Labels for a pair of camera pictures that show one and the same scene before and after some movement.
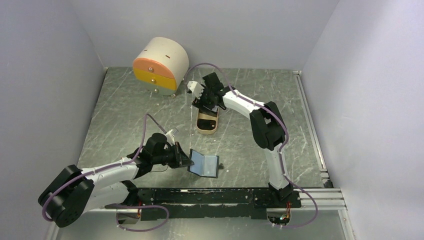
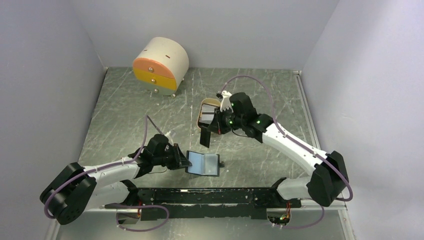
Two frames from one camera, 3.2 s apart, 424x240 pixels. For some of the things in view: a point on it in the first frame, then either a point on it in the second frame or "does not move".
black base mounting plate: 170,203 does not move
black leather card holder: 206,166 does not move
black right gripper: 210,106 to 217,126
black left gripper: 180,158 does not move
